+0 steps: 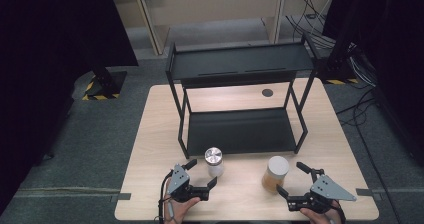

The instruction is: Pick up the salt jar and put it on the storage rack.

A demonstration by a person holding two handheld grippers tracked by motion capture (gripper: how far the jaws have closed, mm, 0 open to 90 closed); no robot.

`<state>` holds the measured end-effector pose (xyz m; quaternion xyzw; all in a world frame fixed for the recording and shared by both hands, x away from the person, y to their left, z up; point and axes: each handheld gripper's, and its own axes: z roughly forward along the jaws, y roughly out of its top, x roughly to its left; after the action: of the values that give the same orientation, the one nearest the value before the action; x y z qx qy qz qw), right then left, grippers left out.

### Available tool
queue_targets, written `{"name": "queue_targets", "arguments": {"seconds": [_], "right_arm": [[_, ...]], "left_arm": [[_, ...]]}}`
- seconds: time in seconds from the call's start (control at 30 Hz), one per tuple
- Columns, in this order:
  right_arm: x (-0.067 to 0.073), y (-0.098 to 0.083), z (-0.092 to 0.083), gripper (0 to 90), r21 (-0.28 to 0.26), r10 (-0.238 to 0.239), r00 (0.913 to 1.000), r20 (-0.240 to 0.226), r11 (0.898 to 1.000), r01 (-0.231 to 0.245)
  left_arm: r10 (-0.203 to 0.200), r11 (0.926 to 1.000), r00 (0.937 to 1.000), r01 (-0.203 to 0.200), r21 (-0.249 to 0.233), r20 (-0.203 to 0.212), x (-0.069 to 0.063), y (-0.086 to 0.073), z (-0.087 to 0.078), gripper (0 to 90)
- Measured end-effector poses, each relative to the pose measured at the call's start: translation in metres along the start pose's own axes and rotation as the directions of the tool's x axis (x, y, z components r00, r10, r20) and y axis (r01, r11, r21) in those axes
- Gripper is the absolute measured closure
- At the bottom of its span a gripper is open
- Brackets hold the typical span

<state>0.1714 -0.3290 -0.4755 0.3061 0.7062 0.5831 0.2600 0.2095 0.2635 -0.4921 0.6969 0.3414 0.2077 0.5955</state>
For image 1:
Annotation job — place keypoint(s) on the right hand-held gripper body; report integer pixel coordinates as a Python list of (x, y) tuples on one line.
[(326, 189)]

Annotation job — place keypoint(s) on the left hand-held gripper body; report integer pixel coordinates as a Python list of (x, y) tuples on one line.
[(180, 182)]

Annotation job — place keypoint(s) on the brown-filled jar with white lid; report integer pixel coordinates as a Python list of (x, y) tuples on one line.
[(276, 174)]

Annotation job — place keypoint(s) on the glass jar with metal lid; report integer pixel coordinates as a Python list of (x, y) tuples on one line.
[(214, 157)]

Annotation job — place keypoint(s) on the black two-tier metal rack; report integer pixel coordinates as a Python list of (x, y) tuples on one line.
[(240, 130)]

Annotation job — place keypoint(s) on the person's left hand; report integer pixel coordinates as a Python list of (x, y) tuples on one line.
[(180, 212)]

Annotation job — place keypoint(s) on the person's right hand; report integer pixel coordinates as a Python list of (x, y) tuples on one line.
[(320, 218)]

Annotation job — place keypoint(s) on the grey tape strip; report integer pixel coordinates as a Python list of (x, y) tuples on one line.
[(120, 197), (366, 192)]

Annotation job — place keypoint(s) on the dark round table grommet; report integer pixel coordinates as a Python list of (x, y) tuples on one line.
[(267, 92)]

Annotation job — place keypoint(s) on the stand base with hazard tape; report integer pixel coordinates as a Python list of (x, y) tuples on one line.
[(340, 71), (106, 84)]

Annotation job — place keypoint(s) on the black curtain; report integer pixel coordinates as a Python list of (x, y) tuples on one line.
[(393, 50), (50, 50)]

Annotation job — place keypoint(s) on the beige wooden frame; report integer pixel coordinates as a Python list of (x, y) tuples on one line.
[(213, 4)]

